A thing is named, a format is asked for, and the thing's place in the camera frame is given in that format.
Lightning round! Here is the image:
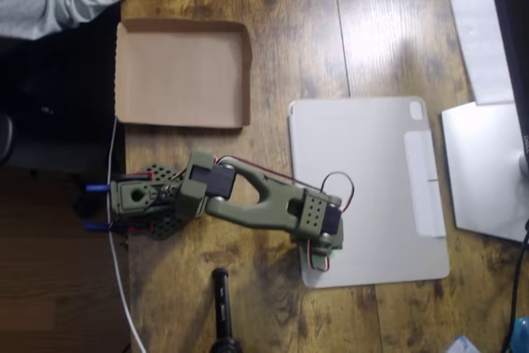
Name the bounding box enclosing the white and blue packet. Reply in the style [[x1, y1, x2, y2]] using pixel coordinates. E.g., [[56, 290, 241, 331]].
[[446, 335, 483, 353]]

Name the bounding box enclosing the white cable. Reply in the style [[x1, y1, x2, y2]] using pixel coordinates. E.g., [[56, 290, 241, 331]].
[[106, 117, 146, 353]]

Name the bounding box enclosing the tablet in beige case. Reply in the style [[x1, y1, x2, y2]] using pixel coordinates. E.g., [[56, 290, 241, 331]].
[[288, 95, 450, 289]]

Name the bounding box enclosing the white foam sheet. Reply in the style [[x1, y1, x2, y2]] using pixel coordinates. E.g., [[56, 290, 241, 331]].
[[441, 0, 517, 107]]

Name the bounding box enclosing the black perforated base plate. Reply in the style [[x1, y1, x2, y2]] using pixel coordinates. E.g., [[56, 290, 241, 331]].
[[123, 160, 192, 242]]

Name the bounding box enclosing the brown cardboard tray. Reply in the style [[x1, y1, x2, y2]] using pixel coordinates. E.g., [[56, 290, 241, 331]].
[[114, 17, 254, 129]]

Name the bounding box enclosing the silver monitor stand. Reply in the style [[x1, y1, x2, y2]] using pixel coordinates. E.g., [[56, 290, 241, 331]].
[[441, 101, 529, 245]]

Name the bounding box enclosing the black chair armrest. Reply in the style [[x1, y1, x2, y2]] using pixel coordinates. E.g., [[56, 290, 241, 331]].
[[0, 112, 14, 164]]

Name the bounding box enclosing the blue round object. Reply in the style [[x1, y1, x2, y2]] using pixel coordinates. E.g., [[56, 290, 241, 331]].
[[512, 317, 529, 353]]

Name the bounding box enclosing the black cylindrical tool handle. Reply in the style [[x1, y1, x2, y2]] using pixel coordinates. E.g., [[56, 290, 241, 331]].
[[208, 268, 245, 353]]

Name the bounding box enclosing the black computer monitor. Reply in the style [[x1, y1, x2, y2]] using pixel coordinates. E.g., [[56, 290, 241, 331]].
[[485, 0, 529, 172]]

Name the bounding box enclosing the blue handled clamp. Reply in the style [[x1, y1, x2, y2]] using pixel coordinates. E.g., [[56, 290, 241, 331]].
[[83, 220, 154, 235], [85, 173, 155, 195]]

